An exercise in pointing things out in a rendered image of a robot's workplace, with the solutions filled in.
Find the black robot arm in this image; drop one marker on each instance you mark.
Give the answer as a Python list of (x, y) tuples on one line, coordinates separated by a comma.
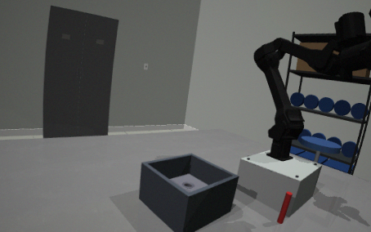
[(350, 33)]

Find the red peg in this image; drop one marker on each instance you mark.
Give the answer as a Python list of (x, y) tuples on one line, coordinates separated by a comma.
[(284, 208)]

